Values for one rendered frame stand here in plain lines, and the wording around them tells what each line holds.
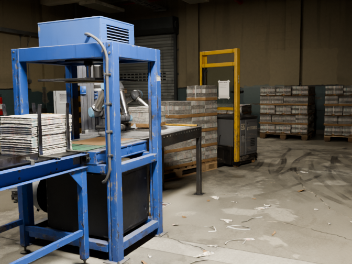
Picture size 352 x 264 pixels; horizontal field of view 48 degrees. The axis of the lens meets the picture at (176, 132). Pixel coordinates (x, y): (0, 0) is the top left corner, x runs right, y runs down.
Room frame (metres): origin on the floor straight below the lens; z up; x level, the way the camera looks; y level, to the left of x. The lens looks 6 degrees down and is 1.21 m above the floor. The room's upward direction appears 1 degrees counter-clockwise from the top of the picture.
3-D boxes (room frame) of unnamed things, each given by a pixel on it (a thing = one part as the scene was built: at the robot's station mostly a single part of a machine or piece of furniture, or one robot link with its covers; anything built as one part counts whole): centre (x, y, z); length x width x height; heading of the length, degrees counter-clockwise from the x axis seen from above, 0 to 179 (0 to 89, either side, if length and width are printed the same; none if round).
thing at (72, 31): (3.22, 0.69, 1.65); 0.60 x 0.45 x 0.20; 64
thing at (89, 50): (3.23, 0.69, 1.50); 0.94 x 0.68 x 0.10; 64
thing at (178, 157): (5.61, 0.10, 0.42); 1.17 x 0.39 x 0.83; 136
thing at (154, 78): (3.30, 0.17, 0.77); 0.09 x 0.09 x 1.55; 64
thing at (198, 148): (4.60, -0.26, 0.34); 0.06 x 0.06 x 0.68; 64
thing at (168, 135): (4.03, 0.02, 0.74); 1.34 x 0.05 x 0.12; 154
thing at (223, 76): (6.46, -0.72, 1.28); 0.57 x 0.01 x 0.65; 46
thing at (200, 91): (6.14, -0.40, 0.65); 0.39 x 0.30 x 1.29; 46
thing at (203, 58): (6.68, -0.47, 0.97); 0.09 x 0.09 x 1.75; 46
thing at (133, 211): (3.22, 0.70, 0.38); 0.94 x 0.69 x 0.63; 64
